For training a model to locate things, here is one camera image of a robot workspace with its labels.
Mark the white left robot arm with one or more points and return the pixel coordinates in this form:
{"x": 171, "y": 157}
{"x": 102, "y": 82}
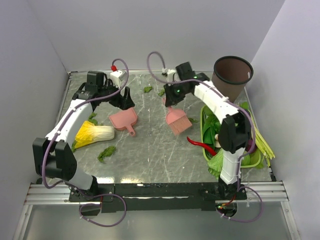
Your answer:
{"x": 53, "y": 156}

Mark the pink hand brush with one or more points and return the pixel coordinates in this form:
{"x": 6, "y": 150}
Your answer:
{"x": 177, "y": 120}

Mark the beige mushroom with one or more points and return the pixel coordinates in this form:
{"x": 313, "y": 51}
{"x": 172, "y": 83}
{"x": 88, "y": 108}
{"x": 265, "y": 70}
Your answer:
{"x": 216, "y": 142}

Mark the red chili pepper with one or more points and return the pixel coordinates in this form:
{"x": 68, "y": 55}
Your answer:
{"x": 203, "y": 145}

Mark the yellow green leek stalks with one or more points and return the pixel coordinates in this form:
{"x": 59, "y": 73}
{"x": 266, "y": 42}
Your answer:
{"x": 262, "y": 145}

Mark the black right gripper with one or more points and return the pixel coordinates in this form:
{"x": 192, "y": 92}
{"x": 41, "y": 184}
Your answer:
{"x": 170, "y": 99}

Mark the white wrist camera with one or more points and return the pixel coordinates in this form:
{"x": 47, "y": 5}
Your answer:
{"x": 117, "y": 77}
{"x": 167, "y": 72}

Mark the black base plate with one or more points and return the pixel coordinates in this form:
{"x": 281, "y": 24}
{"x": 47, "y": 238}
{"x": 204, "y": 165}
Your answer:
{"x": 160, "y": 196}

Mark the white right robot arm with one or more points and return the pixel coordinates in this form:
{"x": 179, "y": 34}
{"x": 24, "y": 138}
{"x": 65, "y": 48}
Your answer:
{"x": 235, "y": 122}

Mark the green plastic vegetable basket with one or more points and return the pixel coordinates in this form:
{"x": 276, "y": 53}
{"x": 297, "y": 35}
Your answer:
{"x": 255, "y": 159}

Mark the dark green leafy vegetable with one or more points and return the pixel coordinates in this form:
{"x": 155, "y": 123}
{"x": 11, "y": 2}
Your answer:
{"x": 211, "y": 127}

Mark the brown plastic trash bin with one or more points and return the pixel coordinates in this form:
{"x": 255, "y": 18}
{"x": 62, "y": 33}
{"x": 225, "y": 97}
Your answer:
{"x": 230, "y": 76}

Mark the aluminium frame rail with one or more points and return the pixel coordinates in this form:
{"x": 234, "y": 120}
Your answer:
{"x": 269, "y": 191}

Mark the green lettuce leaf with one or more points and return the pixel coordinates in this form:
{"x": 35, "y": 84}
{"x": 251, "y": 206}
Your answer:
{"x": 215, "y": 164}

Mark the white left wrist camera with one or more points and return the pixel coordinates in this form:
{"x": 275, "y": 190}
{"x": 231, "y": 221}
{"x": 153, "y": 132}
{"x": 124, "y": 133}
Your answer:
{"x": 117, "y": 77}

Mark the pink plastic dustpan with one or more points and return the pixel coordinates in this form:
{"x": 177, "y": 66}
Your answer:
{"x": 125, "y": 120}

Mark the yellow white napa cabbage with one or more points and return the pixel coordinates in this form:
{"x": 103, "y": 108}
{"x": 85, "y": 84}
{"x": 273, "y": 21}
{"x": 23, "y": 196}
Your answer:
{"x": 90, "y": 133}

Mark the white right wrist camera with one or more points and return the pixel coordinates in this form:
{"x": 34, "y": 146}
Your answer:
{"x": 167, "y": 72}

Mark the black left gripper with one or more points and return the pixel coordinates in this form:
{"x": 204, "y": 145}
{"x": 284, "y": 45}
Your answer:
{"x": 125, "y": 102}

